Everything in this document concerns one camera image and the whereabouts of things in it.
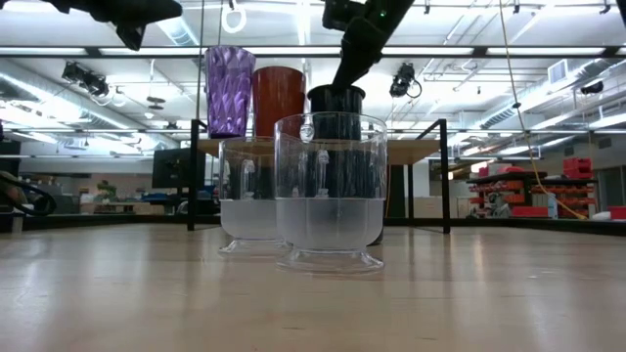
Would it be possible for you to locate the black rack with red bins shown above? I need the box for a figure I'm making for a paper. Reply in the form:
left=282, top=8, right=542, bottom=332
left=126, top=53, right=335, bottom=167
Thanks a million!
left=467, top=165, right=601, bottom=220

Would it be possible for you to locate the red plastic crate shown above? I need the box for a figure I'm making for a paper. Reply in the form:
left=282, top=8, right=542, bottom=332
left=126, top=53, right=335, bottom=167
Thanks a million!
left=562, top=156, right=594, bottom=181

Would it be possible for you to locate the purple faceted plastic tumbler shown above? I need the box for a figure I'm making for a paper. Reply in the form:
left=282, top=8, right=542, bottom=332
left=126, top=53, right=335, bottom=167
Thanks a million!
left=203, top=45, right=257, bottom=140

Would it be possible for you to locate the black cable loop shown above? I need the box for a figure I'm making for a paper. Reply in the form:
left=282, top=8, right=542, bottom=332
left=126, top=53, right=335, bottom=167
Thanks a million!
left=0, top=174, right=58, bottom=218

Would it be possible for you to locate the black monitor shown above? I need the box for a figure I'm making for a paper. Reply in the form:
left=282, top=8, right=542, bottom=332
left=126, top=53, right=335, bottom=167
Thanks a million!
left=152, top=148, right=206, bottom=191

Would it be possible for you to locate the black rig light beam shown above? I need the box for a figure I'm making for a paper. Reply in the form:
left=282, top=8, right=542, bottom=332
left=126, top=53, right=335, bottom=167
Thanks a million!
left=0, top=45, right=626, bottom=60

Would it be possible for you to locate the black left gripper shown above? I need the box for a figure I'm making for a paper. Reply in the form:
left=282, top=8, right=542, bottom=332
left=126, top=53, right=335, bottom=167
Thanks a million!
left=48, top=0, right=183, bottom=52

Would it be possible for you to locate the orange cup white inside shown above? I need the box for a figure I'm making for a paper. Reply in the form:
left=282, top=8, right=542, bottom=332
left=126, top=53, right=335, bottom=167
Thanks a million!
left=251, top=66, right=307, bottom=138

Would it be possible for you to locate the clear footed glass mug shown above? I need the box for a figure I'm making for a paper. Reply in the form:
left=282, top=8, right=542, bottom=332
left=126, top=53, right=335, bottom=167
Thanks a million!
left=273, top=111, right=388, bottom=276
left=217, top=135, right=294, bottom=258

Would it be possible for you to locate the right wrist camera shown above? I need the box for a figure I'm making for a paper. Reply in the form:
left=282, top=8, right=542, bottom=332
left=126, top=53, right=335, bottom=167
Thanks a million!
left=321, top=0, right=366, bottom=33

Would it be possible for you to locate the black metal rig frame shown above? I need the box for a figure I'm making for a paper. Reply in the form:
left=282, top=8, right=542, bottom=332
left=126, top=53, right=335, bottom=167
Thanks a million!
left=0, top=213, right=626, bottom=237

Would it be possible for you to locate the white hanging ring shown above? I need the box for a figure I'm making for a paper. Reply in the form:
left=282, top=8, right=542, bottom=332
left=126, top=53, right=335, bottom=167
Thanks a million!
left=220, top=0, right=248, bottom=34

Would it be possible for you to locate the small green plant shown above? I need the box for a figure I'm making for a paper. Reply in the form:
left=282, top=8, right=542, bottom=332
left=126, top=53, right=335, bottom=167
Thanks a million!
left=95, top=179, right=119, bottom=204

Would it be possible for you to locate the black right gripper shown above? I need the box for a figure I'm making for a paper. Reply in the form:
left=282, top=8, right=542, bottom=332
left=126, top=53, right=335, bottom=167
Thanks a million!
left=332, top=17, right=402, bottom=88

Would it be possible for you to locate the red flat bin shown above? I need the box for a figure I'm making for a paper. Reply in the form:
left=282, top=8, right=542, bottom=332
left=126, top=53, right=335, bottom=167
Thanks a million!
left=511, top=205, right=550, bottom=219

